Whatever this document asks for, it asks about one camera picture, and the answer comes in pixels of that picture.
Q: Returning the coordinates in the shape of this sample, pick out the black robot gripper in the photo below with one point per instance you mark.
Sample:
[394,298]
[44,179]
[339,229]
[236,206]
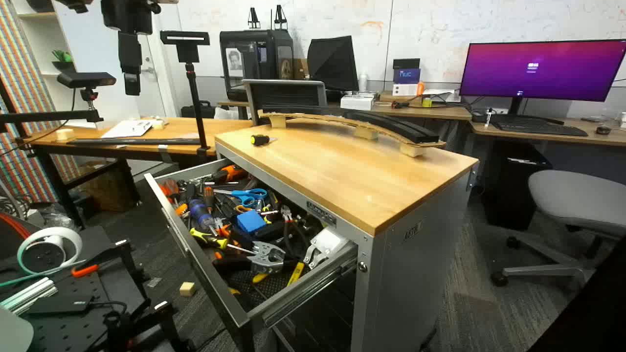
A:
[130,18]

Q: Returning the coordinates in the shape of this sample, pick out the small black yellow marker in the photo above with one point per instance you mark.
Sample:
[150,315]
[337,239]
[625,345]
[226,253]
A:
[259,139]

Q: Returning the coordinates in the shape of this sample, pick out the black computer case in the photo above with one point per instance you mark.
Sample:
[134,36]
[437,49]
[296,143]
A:
[255,53]

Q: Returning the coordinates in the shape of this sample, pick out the long wooden side desk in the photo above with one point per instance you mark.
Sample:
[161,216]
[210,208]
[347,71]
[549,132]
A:
[177,141]

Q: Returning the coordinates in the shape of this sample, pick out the grey framed dark panel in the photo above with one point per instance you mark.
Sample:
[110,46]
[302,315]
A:
[277,92]

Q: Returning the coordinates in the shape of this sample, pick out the black angled monitor back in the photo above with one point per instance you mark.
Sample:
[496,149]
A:
[332,61]

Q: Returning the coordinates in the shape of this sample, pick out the blue plastic box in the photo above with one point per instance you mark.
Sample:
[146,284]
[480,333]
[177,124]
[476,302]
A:
[249,222]

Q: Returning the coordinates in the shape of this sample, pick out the white tape roll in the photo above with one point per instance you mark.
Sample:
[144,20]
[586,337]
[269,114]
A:
[50,249]

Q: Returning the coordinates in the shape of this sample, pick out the white box on desk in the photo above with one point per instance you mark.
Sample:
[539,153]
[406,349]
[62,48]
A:
[357,102]

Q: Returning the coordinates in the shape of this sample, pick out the curved wooden black track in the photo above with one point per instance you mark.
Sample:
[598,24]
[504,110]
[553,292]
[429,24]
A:
[410,141]

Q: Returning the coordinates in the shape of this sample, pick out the silver metal pliers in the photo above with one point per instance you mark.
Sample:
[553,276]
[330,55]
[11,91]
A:
[263,255]

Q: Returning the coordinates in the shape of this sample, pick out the open grey tool drawer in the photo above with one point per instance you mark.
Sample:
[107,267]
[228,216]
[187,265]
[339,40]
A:
[287,310]

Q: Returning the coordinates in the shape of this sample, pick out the small wooden block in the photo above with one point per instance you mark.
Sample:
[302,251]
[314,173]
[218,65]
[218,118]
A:
[187,288]

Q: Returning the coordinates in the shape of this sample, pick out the small blue white box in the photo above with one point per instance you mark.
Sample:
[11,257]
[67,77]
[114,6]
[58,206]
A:
[406,77]

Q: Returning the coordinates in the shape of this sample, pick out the silver aluminium extrusion bar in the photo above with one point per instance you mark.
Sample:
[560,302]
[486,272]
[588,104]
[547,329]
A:
[28,296]

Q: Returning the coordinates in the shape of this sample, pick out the white plastic device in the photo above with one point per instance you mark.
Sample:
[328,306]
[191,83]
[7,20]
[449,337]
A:
[322,247]

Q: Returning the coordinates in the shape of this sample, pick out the black perforated breadboard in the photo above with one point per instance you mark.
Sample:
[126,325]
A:
[73,319]

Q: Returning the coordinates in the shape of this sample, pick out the grey metal tool cabinet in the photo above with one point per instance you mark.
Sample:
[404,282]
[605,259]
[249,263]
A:
[402,214]

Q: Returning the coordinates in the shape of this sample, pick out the black computer keyboard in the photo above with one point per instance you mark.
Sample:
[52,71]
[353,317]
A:
[533,126]

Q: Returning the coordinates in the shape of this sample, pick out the black desktop tower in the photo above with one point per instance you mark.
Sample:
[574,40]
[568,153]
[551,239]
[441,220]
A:
[506,188]

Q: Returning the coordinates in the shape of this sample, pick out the purple screen computer monitor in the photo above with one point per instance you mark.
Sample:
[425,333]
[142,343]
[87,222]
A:
[543,69]

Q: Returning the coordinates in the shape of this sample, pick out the grey office chair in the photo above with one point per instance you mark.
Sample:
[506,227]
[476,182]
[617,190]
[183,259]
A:
[580,202]

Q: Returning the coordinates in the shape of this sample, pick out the black camera on tripod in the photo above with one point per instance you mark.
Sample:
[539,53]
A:
[187,49]

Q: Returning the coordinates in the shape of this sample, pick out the black camera on stand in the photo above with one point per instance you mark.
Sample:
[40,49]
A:
[87,83]

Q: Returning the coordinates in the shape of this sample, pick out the yellow handled screwdriver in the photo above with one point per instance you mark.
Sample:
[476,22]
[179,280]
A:
[208,241]

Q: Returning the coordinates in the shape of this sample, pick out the orange handled tool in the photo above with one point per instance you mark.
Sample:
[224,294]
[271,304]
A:
[85,270]

